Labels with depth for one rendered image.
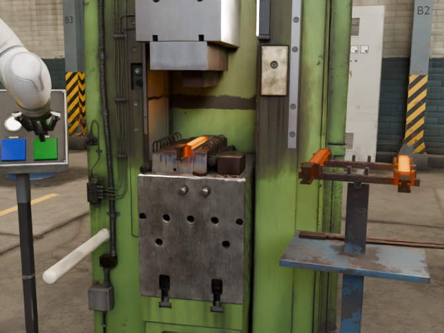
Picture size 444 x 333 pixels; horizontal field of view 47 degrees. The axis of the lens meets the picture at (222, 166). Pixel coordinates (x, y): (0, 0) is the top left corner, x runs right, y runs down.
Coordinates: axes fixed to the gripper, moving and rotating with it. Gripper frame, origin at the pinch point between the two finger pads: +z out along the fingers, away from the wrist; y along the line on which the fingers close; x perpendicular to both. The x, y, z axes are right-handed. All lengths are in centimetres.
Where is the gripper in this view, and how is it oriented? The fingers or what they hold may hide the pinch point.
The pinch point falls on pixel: (41, 133)
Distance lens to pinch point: 169.6
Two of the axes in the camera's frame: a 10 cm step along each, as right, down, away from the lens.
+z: -2.2, 3.4, 9.1
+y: 9.7, -0.4, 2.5
